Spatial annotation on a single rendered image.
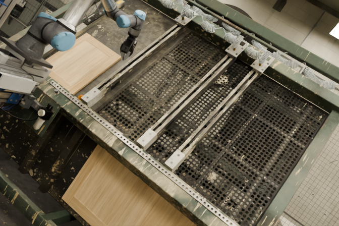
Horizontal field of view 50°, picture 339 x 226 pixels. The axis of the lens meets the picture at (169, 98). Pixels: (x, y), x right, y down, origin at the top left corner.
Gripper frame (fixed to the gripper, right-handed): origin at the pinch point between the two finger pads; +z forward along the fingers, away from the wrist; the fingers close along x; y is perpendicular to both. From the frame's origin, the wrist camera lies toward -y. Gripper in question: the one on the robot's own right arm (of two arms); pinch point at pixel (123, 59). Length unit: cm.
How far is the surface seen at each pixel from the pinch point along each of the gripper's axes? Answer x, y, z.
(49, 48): 56, 8, 25
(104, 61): 15.0, 12.5, 16.9
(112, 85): -0.7, -7.1, 18.3
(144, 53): -8.1, 24.5, 2.6
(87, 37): 38, 30, 15
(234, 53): -68, 42, -21
